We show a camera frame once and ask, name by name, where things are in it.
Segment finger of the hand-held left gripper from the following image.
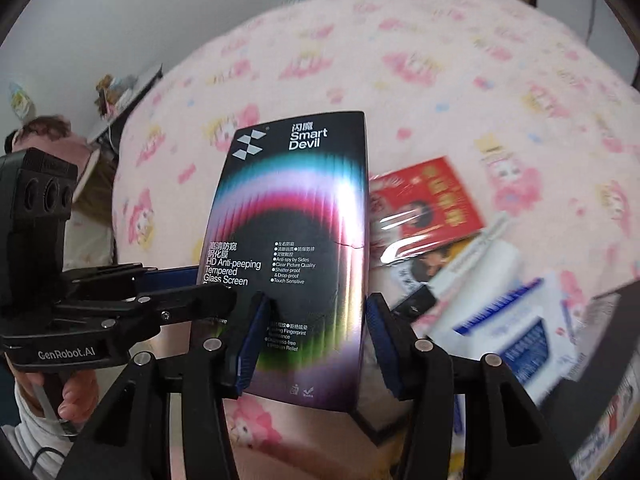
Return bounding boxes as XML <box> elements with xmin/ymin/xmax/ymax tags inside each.
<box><xmin>56</xmin><ymin>287</ymin><xmax>239</xmax><ymax>329</ymax></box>
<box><xmin>61</xmin><ymin>262</ymin><xmax>202</xmax><ymax>299</ymax></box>

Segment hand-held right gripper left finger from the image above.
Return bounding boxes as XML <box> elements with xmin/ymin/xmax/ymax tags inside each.
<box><xmin>56</xmin><ymin>292</ymin><xmax>274</xmax><ymax>480</ymax></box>

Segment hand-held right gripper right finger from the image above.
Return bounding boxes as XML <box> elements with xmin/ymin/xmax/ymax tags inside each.
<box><xmin>366</xmin><ymin>292</ymin><xmax>577</xmax><ymax>480</ymax></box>

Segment black screen protector box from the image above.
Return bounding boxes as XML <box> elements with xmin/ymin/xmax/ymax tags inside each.
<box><xmin>189</xmin><ymin>110</ymin><xmax>371</xmax><ymax>414</ymax></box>

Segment person's left forearm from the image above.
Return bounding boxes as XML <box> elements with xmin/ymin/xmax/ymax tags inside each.
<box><xmin>0</xmin><ymin>372</ymin><xmax>76</xmax><ymax>463</ymax></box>

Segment person's left hand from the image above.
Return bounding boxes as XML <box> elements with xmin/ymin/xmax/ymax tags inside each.
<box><xmin>56</xmin><ymin>367</ymin><xmax>101</xmax><ymax>423</ymax></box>

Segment clear wrapped photo card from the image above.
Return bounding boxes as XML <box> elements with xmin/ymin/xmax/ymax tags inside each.
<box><xmin>379</xmin><ymin>234</ymin><xmax>476</xmax><ymax>313</ymax></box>

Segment white tube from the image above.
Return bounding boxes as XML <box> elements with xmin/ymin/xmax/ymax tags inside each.
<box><xmin>425</xmin><ymin>214</ymin><xmax>524</xmax><ymax>343</ymax></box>

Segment blue and white wipes packet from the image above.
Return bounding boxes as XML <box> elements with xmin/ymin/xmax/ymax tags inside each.
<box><xmin>451</xmin><ymin>271</ymin><xmax>592</xmax><ymax>407</ymax></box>

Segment red packet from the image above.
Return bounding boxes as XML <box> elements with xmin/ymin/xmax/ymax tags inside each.
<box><xmin>369</xmin><ymin>156</ymin><xmax>489</xmax><ymax>257</ymax></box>

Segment bedside table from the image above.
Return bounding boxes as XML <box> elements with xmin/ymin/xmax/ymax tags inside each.
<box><xmin>87</xmin><ymin>62</ymin><xmax>166</xmax><ymax>147</ymax></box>

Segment small plush toys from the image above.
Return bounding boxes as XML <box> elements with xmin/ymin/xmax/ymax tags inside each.
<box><xmin>95</xmin><ymin>74</ymin><xmax>139</xmax><ymax>112</ymax></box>

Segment pink printed bedsheet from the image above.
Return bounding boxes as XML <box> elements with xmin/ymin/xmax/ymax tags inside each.
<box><xmin>112</xmin><ymin>0</ymin><xmax>640</xmax><ymax>480</ymax></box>

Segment black cable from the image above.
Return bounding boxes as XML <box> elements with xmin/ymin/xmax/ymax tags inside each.
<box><xmin>29</xmin><ymin>446</ymin><xmax>72</xmax><ymax>467</ymax></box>

